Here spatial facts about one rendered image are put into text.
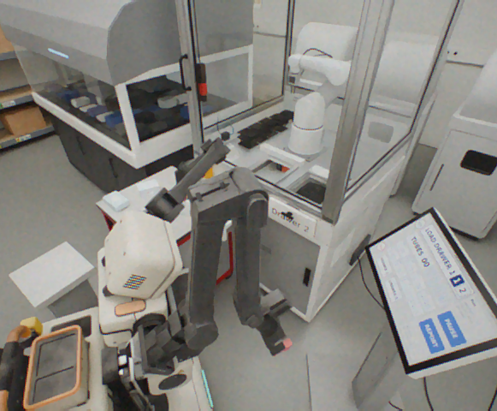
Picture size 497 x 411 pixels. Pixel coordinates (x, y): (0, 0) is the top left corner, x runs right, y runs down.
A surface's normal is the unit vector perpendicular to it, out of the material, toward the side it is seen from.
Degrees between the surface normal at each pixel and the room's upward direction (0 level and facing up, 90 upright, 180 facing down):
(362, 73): 90
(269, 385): 0
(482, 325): 50
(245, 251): 90
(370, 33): 90
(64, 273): 0
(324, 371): 3
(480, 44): 90
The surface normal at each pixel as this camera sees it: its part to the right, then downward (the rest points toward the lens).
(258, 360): 0.00, -0.77
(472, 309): -0.76, -0.53
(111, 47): 0.74, 0.43
